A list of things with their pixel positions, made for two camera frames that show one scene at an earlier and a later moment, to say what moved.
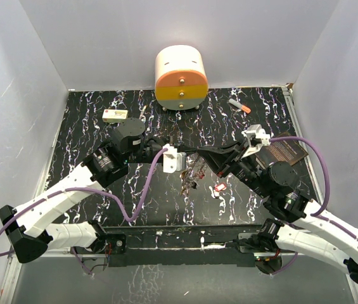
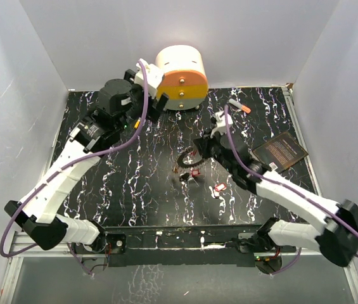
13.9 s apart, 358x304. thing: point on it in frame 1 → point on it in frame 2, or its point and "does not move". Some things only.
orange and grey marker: x=239 y=106 does not move
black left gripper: x=182 y=148 → x=153 y=110
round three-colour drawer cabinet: x=180 y=78 does not move
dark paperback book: x=289 y=151 does not move
